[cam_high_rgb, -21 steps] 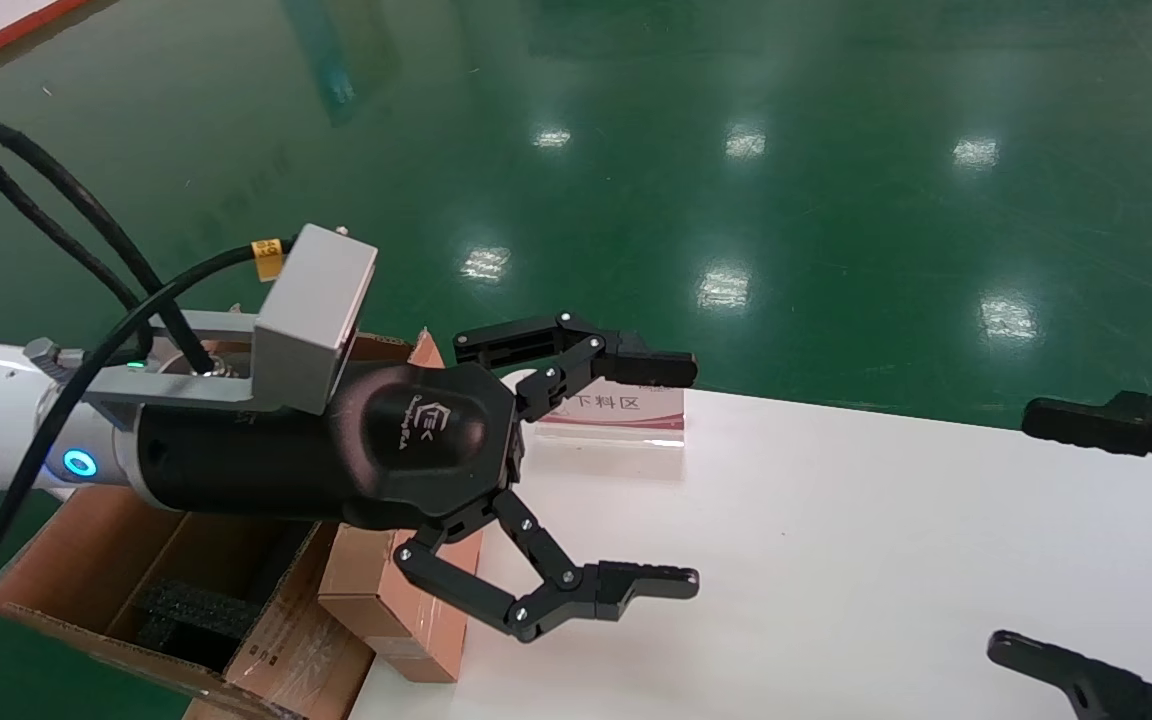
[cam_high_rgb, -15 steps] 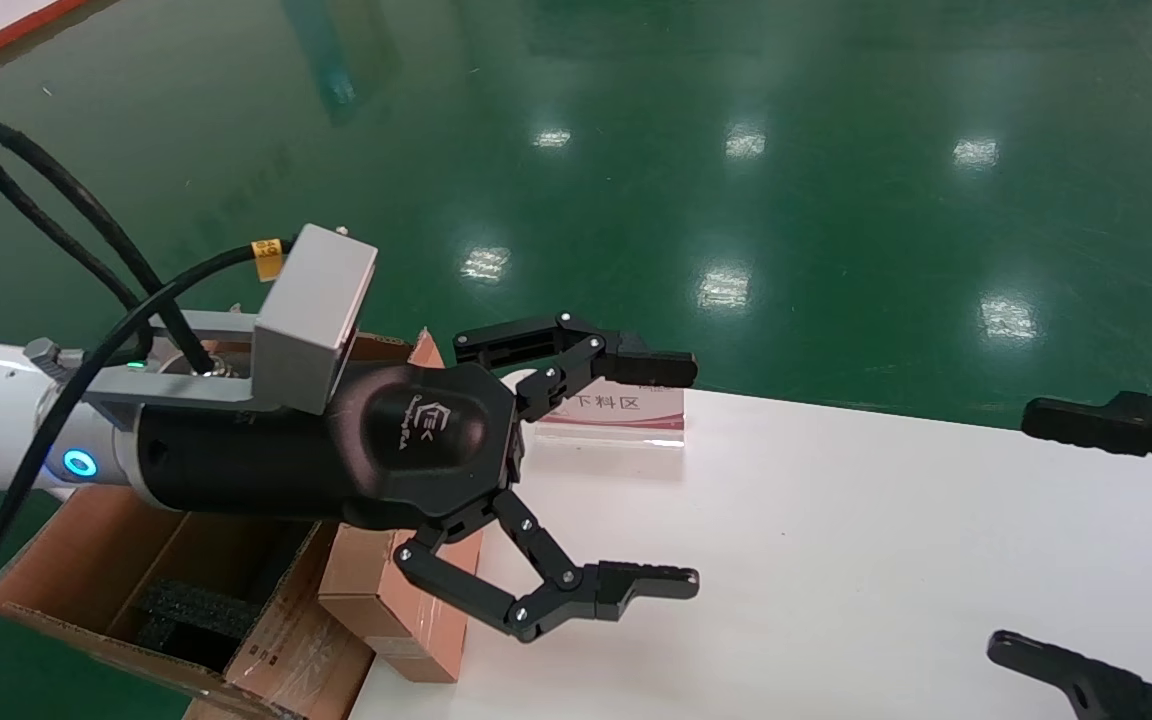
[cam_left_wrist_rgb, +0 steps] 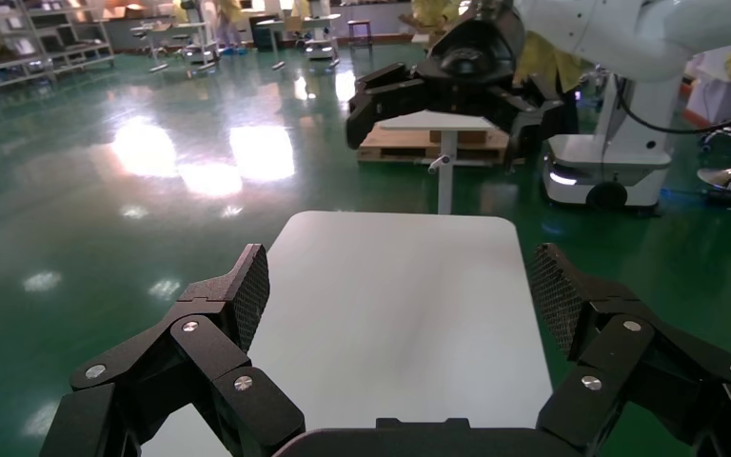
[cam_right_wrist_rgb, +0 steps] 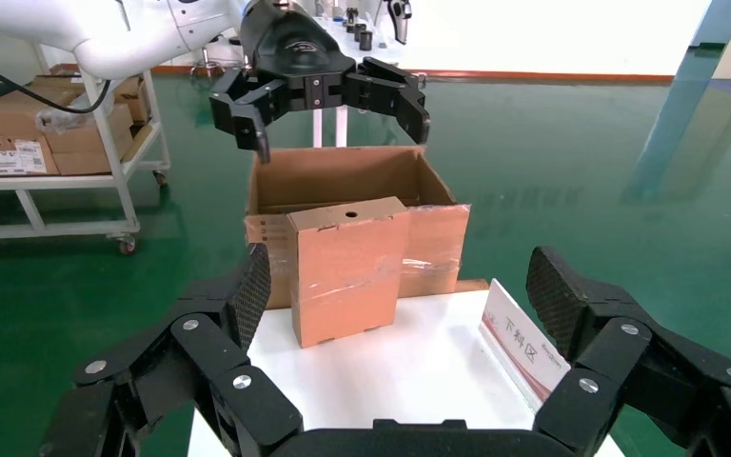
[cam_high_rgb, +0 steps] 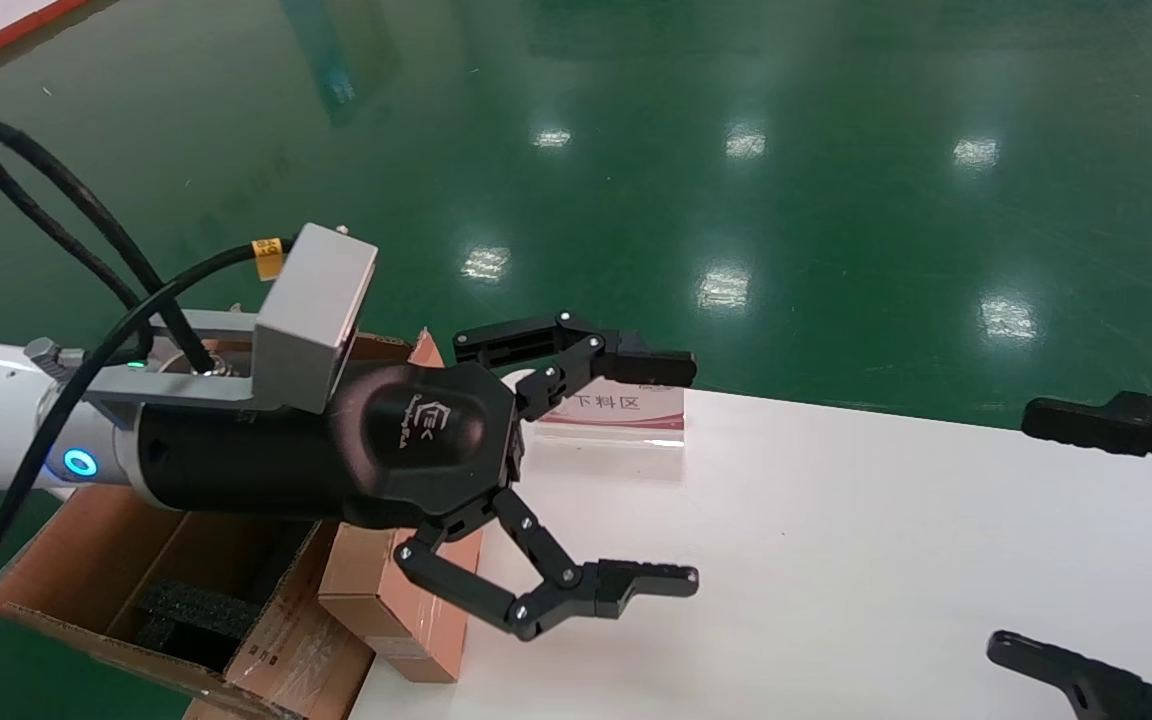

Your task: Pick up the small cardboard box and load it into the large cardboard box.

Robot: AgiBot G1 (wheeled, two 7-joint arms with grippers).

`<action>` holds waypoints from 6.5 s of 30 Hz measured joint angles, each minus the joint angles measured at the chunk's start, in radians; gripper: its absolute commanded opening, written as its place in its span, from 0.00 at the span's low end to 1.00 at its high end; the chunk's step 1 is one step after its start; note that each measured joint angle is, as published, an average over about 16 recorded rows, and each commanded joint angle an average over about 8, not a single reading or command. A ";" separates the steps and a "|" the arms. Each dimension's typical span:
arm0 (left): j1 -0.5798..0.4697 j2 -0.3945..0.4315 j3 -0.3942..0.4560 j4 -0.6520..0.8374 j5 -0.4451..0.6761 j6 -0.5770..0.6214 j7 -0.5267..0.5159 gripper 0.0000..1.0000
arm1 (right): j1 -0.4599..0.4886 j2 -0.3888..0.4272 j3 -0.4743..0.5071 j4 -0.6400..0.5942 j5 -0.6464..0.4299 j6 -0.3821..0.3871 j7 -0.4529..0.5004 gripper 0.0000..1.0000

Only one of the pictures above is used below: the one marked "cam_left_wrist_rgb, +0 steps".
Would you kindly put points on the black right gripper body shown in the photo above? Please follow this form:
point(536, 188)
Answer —
point(473, 63)

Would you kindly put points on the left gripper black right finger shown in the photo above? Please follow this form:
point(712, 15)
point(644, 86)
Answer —
point(618, 353)

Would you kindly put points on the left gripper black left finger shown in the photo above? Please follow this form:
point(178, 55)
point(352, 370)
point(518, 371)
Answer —
point(208, 344)

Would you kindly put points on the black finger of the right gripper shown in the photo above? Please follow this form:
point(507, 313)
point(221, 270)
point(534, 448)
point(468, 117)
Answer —
point(391, 94)
point(542, 113)

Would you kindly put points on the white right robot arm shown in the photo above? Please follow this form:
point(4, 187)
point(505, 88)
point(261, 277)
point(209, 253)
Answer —
point(624, 31)

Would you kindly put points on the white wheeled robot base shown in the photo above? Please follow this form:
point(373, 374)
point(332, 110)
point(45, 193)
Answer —
point(605, 167)

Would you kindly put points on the wooden pallet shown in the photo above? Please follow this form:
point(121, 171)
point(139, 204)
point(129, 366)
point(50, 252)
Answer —
point(397, 142)

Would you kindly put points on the person in yellow coat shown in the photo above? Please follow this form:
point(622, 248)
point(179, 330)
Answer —
point(548, 63)

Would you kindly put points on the brown wooden stool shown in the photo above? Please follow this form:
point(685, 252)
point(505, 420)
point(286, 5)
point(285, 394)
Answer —
point(359, 25)

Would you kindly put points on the white desk with stools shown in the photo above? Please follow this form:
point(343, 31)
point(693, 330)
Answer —
point(176, 28)
point(315, 22)

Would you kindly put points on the grey storage shelf rack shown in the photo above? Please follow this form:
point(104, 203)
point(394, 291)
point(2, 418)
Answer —
point(56, 38)

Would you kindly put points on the small white pedestal table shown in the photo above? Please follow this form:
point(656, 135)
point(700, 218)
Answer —
point(435, 121)

